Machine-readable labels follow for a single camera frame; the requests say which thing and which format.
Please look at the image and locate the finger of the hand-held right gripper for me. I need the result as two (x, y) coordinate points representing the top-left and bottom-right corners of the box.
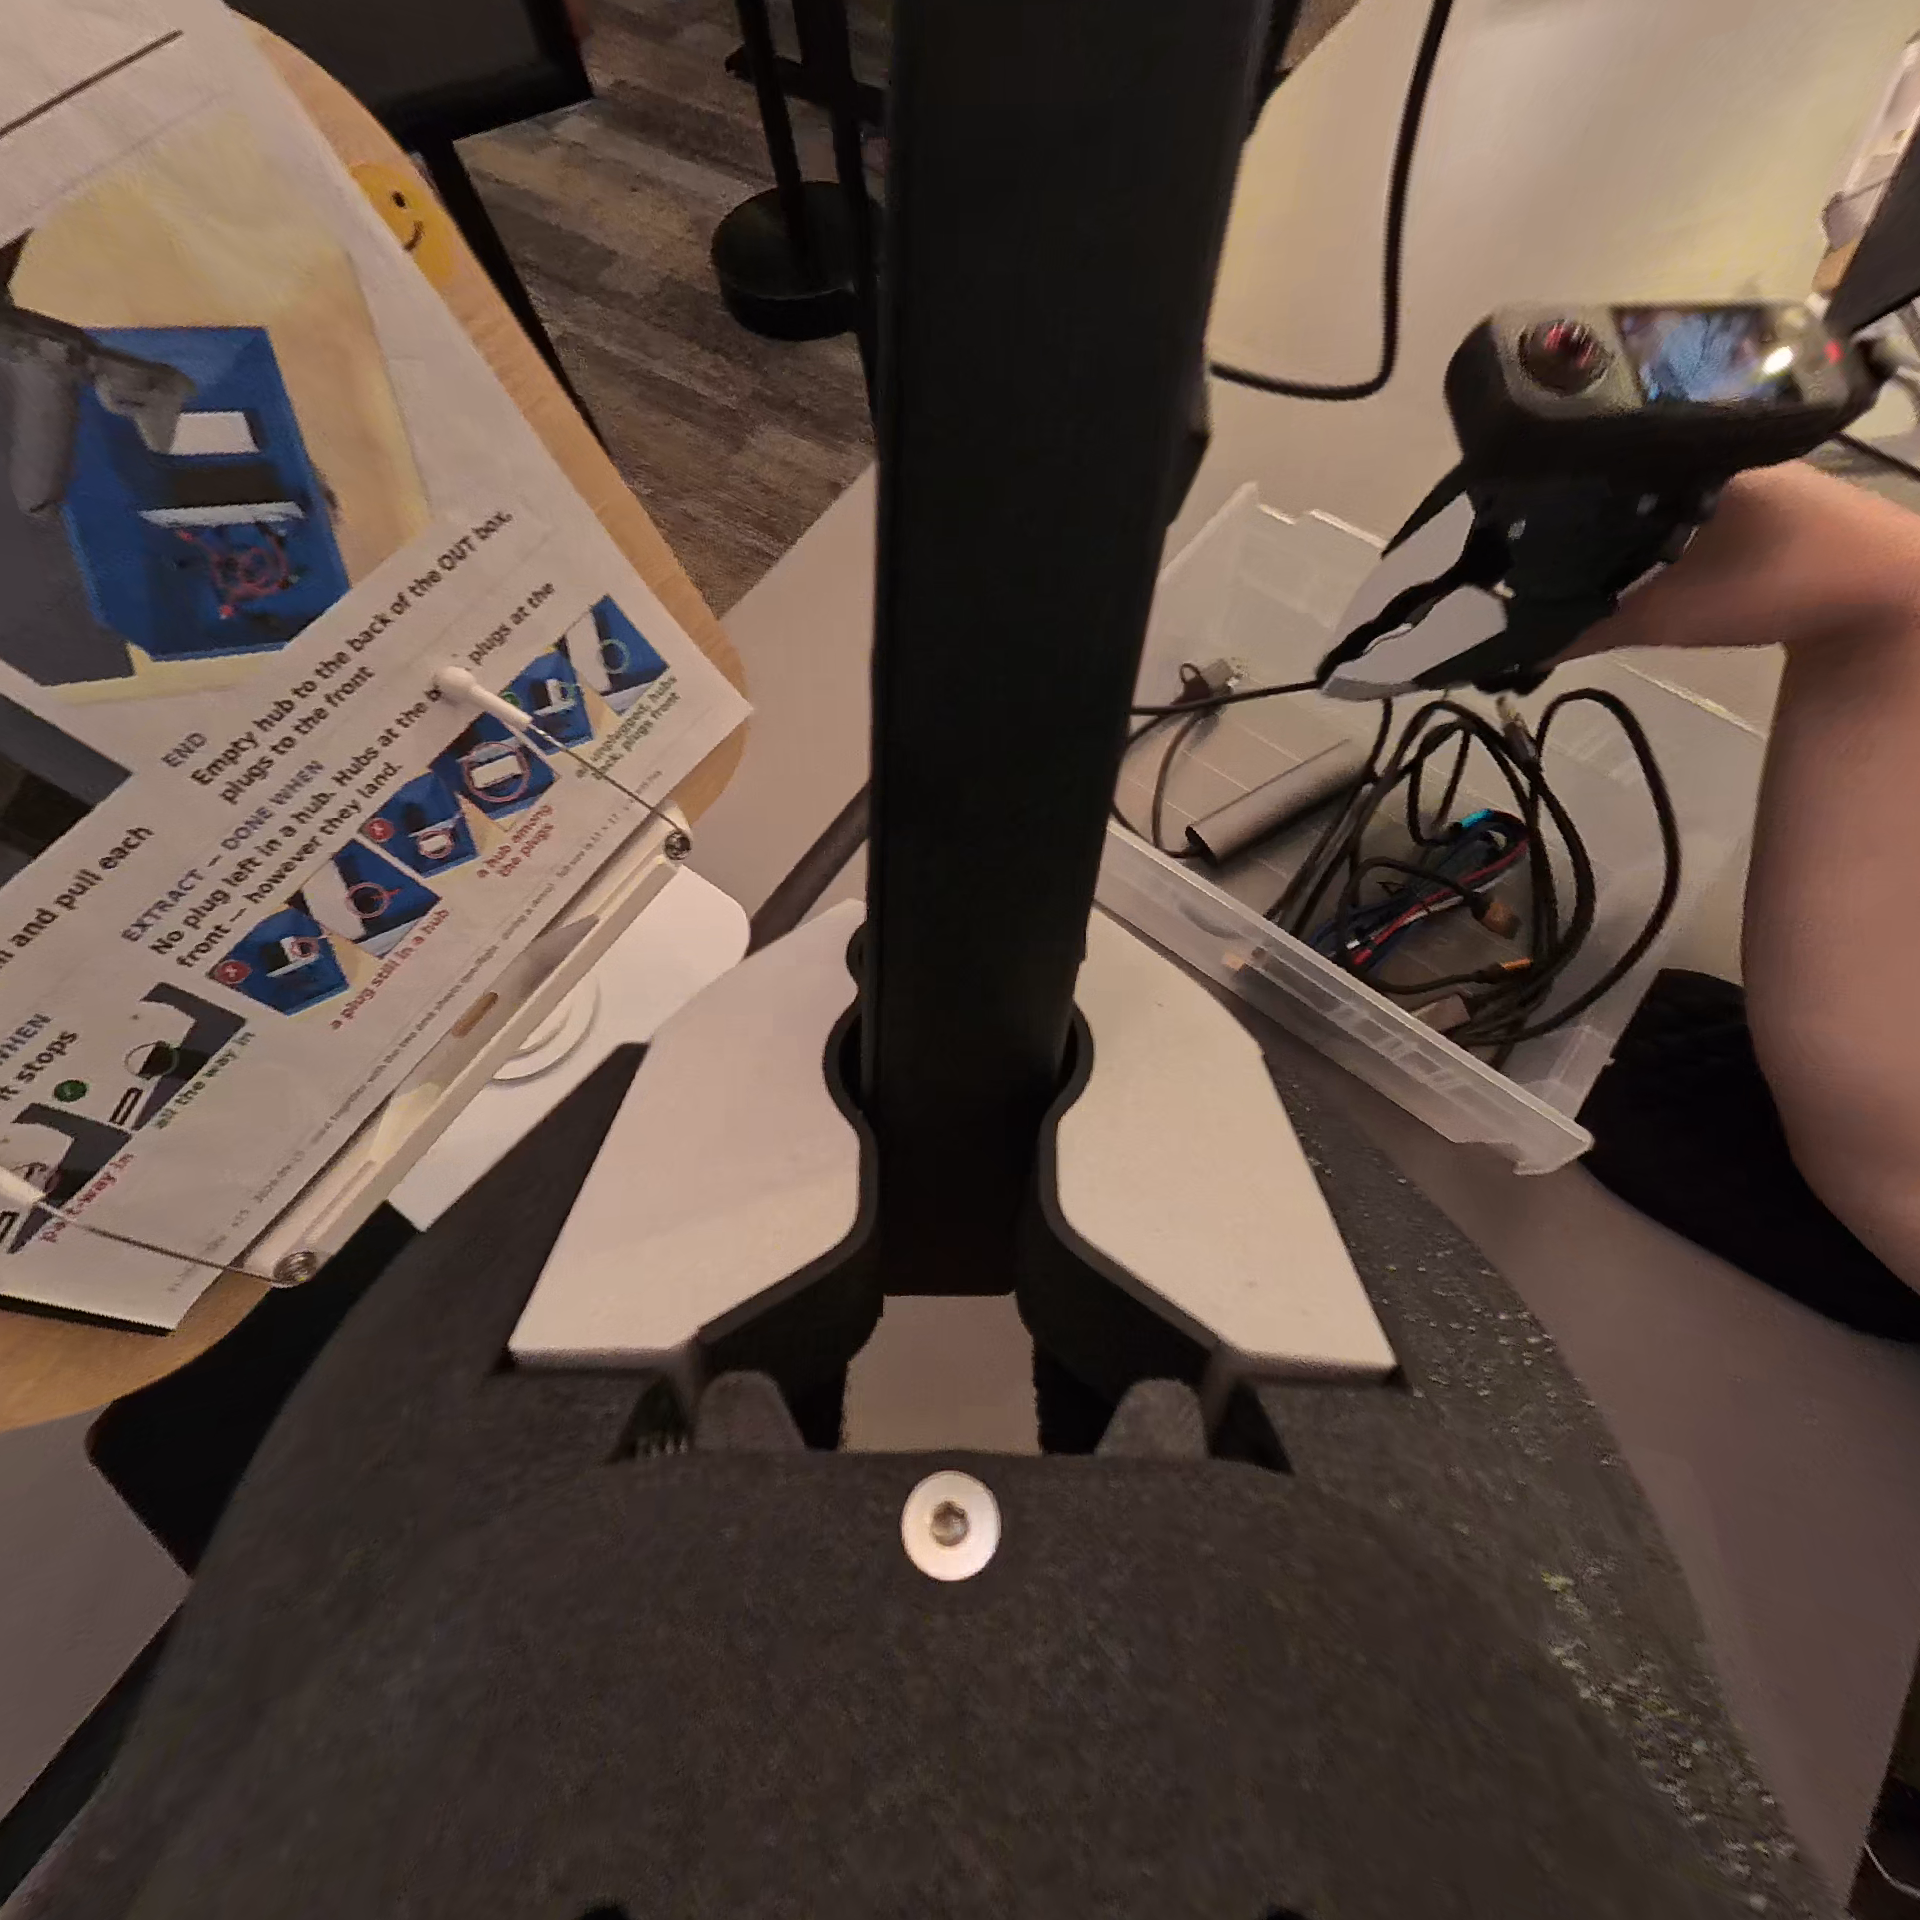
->
(1352, 482), (1490, 613)
(1321, 591), (1511, 702)

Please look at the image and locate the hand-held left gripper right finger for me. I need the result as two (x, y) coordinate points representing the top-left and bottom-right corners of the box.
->
(1035, 915), (1407, 1457)

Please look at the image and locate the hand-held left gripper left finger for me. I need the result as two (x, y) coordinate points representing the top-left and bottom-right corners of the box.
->
(506, 897), (891, 1451)

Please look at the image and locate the black hub usb cable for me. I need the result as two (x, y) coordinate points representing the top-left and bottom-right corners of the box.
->
(1120, 652), (1337, 725)

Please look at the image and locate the clear plastic bin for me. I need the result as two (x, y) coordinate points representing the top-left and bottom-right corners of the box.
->
(1092, 477), (1748, 1180)

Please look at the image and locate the black multi-port usb hub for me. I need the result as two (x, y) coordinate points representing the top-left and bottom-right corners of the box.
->
(858, 0), (1273, 1302)

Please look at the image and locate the person's right forearm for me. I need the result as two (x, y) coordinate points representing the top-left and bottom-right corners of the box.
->
(1737, 465), (1920, 1302)

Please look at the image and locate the grey slim usb hub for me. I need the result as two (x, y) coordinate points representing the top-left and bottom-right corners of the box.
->
(1188, 740), (1352, 865)

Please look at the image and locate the person's right hand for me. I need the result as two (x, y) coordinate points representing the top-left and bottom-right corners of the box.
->
(1559, 465), (1802, 654)

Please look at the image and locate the white metal document stand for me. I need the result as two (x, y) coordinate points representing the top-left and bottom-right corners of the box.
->
(224, 670), (753, 1288)

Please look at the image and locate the black wrist rest pad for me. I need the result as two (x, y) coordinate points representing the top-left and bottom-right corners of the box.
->
(1584, 972), (1920, 1337)

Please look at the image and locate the printed instruction sheet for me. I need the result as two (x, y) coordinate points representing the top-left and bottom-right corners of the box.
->
(0, 0), (753, 1337)

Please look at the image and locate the black pole stand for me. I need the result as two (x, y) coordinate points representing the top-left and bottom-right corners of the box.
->
(712, 0), (892, 344)

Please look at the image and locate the yellow smiley sticker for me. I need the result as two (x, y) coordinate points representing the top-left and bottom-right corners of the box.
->
(351, 160), (461, 284)

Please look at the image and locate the black side table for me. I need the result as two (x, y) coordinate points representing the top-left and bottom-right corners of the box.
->
(224, 0), (612, 443)

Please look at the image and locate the tangle of assorted cables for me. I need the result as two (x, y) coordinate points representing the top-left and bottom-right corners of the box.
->
(1267, 691), (1686, 1059)

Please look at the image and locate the long black power cable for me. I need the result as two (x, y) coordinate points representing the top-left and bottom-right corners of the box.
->
(1208, 0), (1459, 408)

